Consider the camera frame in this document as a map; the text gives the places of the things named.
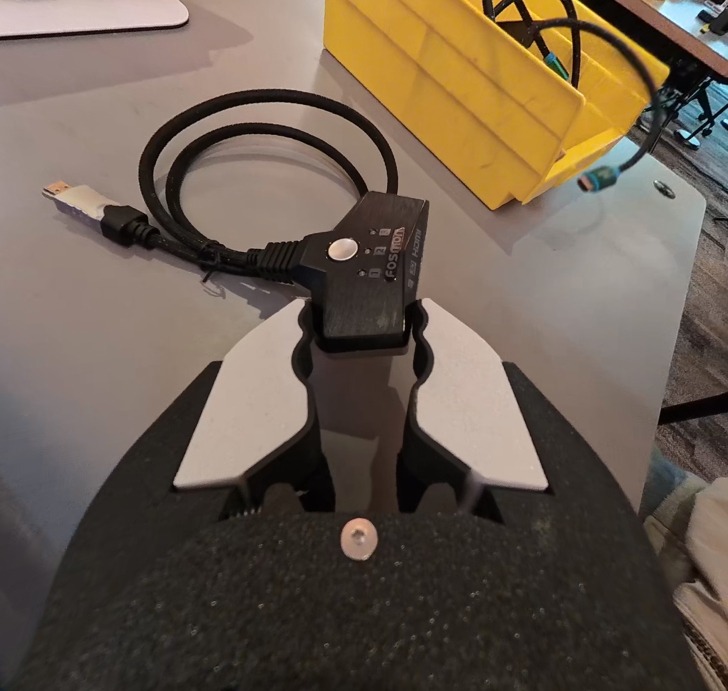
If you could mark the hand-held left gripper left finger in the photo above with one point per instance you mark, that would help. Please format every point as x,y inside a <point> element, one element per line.
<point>250,406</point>

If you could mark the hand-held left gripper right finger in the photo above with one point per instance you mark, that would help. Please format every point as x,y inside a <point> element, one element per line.
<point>472,406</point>

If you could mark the black HDMI switch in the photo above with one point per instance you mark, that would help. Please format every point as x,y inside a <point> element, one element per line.
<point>364,293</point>

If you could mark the yellow plastic bin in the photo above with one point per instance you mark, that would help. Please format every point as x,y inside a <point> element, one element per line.
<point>432,77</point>

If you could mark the person's beige jacket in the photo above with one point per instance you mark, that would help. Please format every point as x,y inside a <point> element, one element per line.
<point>705,532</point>

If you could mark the black bin divider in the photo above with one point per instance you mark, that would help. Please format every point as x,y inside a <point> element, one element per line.
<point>520,32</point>

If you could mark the wooden laptop stand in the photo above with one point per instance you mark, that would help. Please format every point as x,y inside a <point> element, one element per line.
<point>114,8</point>

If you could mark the long wooden table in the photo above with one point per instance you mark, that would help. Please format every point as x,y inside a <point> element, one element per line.
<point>671,26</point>

